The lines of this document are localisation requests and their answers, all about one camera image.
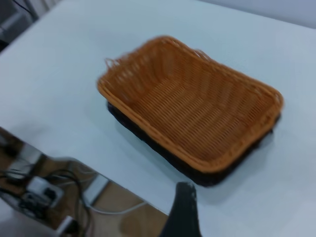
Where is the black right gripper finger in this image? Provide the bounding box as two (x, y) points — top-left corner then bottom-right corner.
(160, 182), (201, 237)

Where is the black woven basket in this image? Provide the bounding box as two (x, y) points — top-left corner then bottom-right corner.
(106, 100), (282, 188)

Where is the orange woven basket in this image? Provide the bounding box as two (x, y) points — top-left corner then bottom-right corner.
(97, 36), (284, 175)

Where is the white power strip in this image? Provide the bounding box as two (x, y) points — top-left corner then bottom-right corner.
(26, 175), (64, 207)

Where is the white cable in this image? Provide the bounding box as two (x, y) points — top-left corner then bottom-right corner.
(90, 201), (147, 216)

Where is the black cable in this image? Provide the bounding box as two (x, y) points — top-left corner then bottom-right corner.
(48, 167), (96, 237)

